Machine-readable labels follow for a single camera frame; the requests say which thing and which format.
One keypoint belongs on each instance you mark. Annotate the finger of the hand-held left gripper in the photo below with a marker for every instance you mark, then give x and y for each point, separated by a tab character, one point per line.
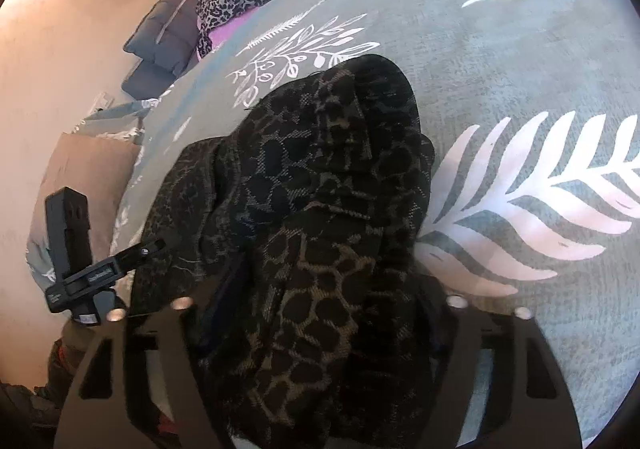
140	253

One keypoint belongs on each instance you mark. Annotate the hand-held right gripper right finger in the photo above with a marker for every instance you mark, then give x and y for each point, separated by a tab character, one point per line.
462	354

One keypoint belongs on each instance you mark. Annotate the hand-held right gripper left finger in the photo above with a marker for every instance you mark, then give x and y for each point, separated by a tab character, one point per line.
187	369

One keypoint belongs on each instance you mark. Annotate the dark animal print pants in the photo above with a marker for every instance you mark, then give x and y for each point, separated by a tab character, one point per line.
325	179

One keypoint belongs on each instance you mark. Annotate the grey-blue quilted duvet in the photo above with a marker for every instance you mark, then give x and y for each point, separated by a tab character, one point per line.
165	34

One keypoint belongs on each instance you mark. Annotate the teal leaf print blanket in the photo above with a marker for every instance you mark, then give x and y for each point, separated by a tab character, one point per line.
475	79

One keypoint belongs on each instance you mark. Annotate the white wall socket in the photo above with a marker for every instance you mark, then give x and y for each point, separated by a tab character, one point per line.
102	103

